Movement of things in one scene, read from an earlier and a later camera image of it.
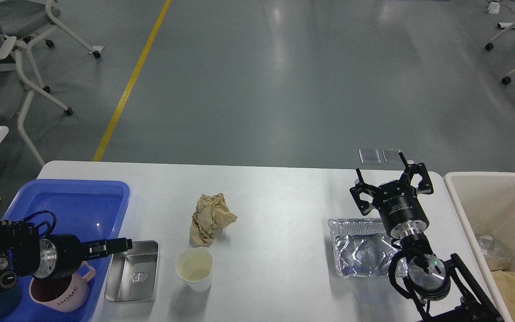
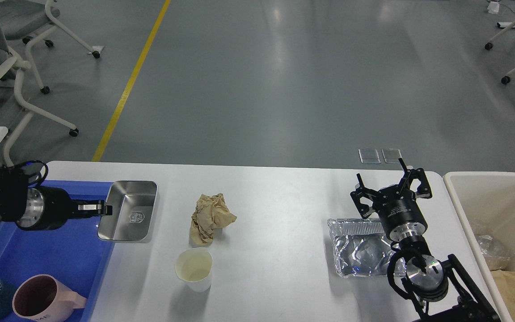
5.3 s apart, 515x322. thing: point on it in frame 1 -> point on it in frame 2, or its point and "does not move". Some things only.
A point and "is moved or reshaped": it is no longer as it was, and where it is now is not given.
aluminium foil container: [363, 247] does not move
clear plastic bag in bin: [498, 256] does not move
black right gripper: [400, 209] does not move
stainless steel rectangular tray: [132, 275] -> [133, 204]
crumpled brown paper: [211, 212] does not move
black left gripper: [60, 255] -> [49, 208]
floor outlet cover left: [369, 156] does not move
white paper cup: [194, 267] does not move
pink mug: [65, 293] is moved or reshaped
